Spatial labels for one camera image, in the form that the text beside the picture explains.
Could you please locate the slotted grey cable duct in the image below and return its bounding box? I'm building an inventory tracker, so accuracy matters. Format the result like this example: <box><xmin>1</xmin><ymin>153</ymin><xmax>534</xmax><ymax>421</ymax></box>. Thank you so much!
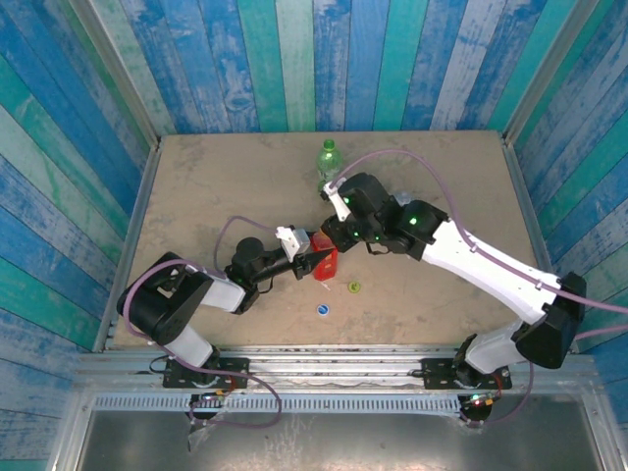
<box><xmin>92</xmin><ymin>394</ymin><xmax>465</xmax><ymax>413</ymax></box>

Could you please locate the clear plastic film scrap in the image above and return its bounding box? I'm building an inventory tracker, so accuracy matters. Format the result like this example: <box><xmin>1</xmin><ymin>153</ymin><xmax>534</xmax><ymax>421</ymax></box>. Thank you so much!
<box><xmin>185</xmin><ymin>414</ymin><xmax>232</xmax><ymax>451</ymax></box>

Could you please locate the green plastic bottle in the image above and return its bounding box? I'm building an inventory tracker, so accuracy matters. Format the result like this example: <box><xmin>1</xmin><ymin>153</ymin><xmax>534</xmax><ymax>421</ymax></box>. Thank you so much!
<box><xmin>315</xmin><ymin>138</ymin><xmax>344</xmax><ymax>193</ymax></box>

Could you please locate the red plastic bottle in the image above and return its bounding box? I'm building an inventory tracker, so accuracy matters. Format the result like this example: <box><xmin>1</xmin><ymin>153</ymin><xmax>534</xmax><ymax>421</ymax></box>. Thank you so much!
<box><xmin>312</xmin><ymin>231</ymin><xmax>340</xmax><ymax>282</ymax></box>

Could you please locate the steel sheet tray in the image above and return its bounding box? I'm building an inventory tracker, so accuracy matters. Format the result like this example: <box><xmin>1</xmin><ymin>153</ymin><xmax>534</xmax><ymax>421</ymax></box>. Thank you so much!
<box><xmin>73</xmin><ymin>409</ymin><xmax>609</xmax><ymax>471</ymax></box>

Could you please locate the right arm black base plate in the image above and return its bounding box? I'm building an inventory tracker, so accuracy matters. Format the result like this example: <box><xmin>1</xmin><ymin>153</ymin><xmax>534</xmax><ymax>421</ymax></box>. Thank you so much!
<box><xmin>421</xmin><ymin>357</ymin><xmax>512</xmax><ymax>392</ymax></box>

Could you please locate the aluminium table side rail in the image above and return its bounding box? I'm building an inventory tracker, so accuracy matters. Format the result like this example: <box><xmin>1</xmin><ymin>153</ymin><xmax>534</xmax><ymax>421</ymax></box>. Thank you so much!
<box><xmin>499</xmin><ymin>136</ymin><xmax>580</xmax><ymax>352</ymax></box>
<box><xmin>92</xmin><ymin>145</ymin><xmax>163</xmax><ymax>352</ymax></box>

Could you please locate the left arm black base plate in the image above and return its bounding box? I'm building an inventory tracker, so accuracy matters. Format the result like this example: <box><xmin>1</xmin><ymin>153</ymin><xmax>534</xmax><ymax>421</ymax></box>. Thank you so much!
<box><xmin>162</xmin><ymin>356</ymin><xmax>251</xmax><ymax>390</ymax></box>

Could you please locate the aluminium frame post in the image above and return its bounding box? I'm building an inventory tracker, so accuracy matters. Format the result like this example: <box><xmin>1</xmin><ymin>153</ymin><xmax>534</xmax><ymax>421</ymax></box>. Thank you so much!
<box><xmin>503</xmin><ymin>0</ymin><xmax>601</xmax><ymax>144</ymax></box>
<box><xmin>68</xmin><ymin>0</ymin><xmax>162</xmax><ymax>148</ymax></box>

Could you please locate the aluminium mounting rail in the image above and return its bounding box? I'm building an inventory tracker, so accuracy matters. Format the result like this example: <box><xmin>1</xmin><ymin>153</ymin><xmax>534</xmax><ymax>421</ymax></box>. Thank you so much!
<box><xmin>73</xmin><ymin>345</ymin><xmax>598</xmax><ymax>393</ymax></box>

